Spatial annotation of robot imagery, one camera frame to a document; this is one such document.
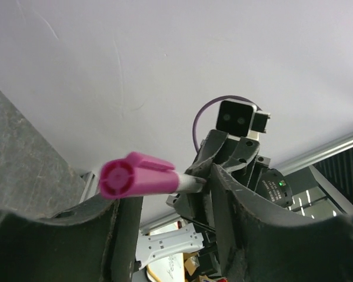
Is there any wood framed whiteboard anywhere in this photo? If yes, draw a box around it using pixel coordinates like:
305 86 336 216
146 253 185 282

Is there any pink capped whiteboard marker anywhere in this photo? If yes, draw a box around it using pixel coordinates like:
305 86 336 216
98 152 206 199

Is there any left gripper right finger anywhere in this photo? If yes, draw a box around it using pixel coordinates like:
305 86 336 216
210 164 353 281

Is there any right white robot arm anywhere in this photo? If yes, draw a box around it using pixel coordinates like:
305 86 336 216
136 130 292 274

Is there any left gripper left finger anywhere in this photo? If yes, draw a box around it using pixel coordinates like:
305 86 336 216
0 196 143 281

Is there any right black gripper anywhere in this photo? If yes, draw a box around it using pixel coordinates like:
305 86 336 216
166 129 269 229

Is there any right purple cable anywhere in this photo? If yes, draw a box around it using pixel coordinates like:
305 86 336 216
193 95 248 152

